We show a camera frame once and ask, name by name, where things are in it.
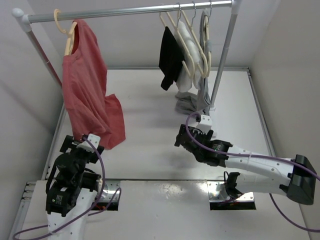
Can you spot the grey hanging garment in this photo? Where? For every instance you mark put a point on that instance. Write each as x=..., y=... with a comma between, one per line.
x=194, y=100

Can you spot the cream hanger with black garment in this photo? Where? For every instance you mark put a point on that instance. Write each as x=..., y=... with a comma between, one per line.
x=190, y=71

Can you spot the peach plastic hanger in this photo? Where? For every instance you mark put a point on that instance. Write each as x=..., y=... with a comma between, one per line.
x=69, y=33

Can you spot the white metal clothes rack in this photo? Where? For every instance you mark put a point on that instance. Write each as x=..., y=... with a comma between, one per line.
x=25, y=21

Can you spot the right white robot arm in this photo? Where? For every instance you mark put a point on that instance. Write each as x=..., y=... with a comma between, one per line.
x=294, y=178

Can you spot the cream hanger with white garment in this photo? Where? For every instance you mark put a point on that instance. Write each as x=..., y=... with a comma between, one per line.
x=189, y=26

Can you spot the cream hanger with grey garment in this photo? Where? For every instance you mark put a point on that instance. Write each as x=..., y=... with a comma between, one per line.
x=205, y=42

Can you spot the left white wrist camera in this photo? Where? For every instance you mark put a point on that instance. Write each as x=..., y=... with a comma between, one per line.
x=90, y=143

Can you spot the black hanging garment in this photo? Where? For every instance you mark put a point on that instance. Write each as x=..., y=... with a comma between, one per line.
x=170, y=59

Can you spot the white hanging garment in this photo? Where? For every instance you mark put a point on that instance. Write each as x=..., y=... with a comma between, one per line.
x=184, y=82

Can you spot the red t shirt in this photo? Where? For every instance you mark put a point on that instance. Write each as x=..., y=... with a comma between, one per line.
x=84, y=87

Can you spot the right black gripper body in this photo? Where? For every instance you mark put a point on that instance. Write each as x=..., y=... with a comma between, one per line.
x=206, y=136

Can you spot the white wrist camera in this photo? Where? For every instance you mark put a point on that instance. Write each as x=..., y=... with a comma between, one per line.
x=90, y=143
x=204, y=123

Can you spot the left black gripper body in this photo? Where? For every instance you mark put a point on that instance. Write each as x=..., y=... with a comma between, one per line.
x=83, y=156

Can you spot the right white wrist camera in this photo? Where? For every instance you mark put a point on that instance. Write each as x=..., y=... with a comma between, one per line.
x=204, y=123

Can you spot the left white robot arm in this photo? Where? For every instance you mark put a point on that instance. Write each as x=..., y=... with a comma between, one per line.
x=72, y=227

